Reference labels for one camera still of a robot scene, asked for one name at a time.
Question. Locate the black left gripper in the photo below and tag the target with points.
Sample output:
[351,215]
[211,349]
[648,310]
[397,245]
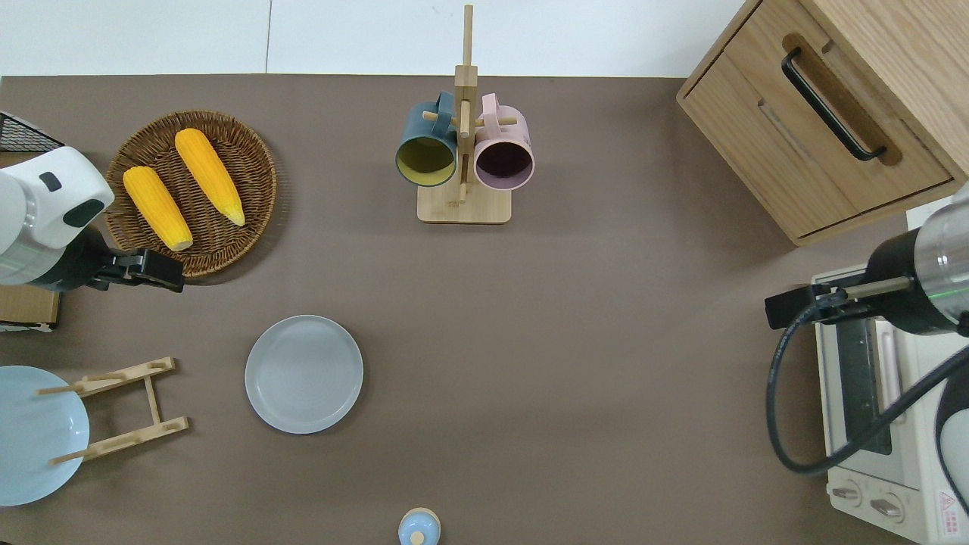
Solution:
[155,271]

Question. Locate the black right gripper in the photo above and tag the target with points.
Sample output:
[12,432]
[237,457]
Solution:
[791,306]

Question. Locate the gray plate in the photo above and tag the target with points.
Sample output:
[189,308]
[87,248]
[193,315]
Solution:
[303,375]

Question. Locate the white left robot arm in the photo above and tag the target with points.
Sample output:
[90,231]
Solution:
[38,219]

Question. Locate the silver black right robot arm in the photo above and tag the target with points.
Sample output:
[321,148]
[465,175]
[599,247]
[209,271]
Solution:
[939,257]

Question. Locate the wooden plate rack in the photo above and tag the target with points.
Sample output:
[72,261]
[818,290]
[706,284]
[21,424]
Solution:
[151,397]

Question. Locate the light blue plate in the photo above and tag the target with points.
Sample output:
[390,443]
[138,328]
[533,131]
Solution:
[30,446]

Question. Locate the blunt yellow corn cob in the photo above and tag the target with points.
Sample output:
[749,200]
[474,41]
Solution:
[155,206]

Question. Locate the tapered yellow corn cob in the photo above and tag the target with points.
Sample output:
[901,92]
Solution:
[208,174]

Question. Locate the flat wooden box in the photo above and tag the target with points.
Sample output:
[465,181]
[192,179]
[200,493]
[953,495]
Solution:
[26,306]

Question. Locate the round wicker basket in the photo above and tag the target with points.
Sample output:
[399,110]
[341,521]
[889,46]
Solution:
[250,174]

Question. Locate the wooden drawer cabinet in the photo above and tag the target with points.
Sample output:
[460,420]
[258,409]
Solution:
[757,129]

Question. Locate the white toaster oven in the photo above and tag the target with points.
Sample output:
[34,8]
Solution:
[916,484]

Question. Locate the teal mug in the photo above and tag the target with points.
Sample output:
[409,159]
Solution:
[416,135]

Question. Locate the wooden mug tree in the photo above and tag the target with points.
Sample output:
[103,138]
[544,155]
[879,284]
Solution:
[465,208]

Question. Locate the pink mug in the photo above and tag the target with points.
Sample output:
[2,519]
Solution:
[511,132]

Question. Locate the light blue bottle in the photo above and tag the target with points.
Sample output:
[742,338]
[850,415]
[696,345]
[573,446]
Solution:
[419,526]

